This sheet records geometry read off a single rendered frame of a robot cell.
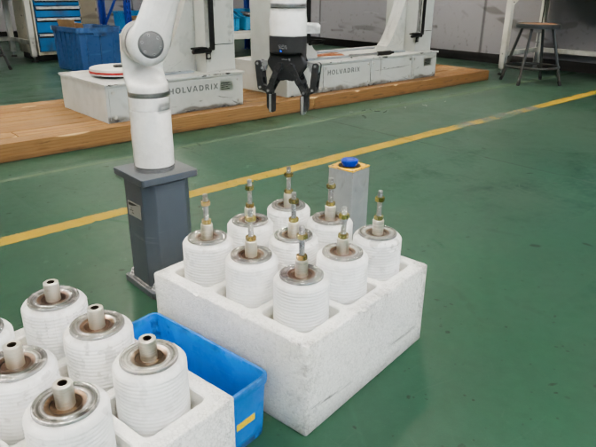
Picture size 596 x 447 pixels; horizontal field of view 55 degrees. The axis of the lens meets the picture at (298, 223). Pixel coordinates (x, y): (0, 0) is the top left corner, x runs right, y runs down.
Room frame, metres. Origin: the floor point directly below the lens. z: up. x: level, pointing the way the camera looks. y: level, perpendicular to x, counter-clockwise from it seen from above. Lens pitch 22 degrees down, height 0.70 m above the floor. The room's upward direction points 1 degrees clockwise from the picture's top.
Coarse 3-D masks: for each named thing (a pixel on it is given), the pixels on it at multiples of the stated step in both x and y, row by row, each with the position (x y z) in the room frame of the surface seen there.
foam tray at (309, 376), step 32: (160, 288) 0.99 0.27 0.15; (192, 288) 0.94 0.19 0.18; (224, 288) 0.95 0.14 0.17; (384, 288) 0.95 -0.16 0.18; (416, 288) 1.02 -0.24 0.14; (192, 320) 0.93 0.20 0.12; (224, 320) 0.88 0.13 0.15; (256, 320) 0.83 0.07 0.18; (352, 320) 0.85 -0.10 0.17; (384, 320) 0.93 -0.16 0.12; (416, 320) 1.04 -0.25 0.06; (256, 352) 0.83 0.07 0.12; (288, 352) 0.78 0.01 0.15; (320, 352) 0.78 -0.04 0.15; (352, 352) 0.85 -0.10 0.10; (384, 352) 0.94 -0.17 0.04; (288, 384) 0.78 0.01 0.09; (320, 384) 0.78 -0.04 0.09; (352, 384) 0.86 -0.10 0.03; (288, 416) 0.78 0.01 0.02; (320, 416) 0.79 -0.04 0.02
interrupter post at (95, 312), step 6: (90, 306) 0.70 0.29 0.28; (96, 306) 0.71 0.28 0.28; (102, 306) 0.70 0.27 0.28; (90, 312) 0.69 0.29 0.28; (96, 312) 0.69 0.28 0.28; (102, 312) 0.70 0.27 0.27; (90, 318) 0.69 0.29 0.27; (96, 318) 0.69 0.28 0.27; (102, 318) 0.70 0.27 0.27; (90, 324) 0.69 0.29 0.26; (96, 324) 0.69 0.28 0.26; (102, 324) 0.70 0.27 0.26
